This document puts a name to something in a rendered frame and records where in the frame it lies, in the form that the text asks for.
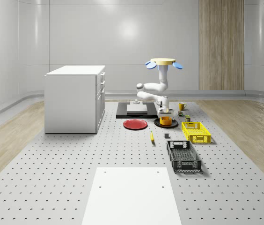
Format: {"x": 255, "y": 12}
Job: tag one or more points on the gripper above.
{"x": 166, "y": 112}

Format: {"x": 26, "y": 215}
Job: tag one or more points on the yellow bowl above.
{"x": 165, "y": 122}

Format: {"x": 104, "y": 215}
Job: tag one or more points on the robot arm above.
{"x": 162, "y": 79}

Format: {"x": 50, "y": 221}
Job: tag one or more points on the black plate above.
{"x": 174, "y": 123}

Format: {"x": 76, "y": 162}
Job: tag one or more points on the puzzle cube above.
{"x": 181, "y": 113}

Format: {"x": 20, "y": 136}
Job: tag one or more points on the yellow mug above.
{"x": 181, "y": 106}

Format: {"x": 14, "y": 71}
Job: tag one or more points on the flat-sided can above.
{"x": 187, "y": 118}

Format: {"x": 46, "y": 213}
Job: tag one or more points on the grey cube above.
{"x": 167, "y": 135}

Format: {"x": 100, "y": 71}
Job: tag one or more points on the banana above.
{"x": 151, "y": 137}

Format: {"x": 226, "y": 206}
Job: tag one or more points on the red plate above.
{"x": 135, "y": 124}

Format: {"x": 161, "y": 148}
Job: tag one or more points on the yellow basket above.
{"x": 197, "y": 139}

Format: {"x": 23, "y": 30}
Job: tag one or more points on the black stove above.
{"x": 122, "y": 112}

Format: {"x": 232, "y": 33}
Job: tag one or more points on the dark grey basket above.
{"x": 183, "y": 167}

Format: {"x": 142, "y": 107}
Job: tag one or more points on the white board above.
{"x": 132, "y": 199}

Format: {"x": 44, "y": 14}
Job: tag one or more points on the white cabinet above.
{"x": 71, "y": 103}

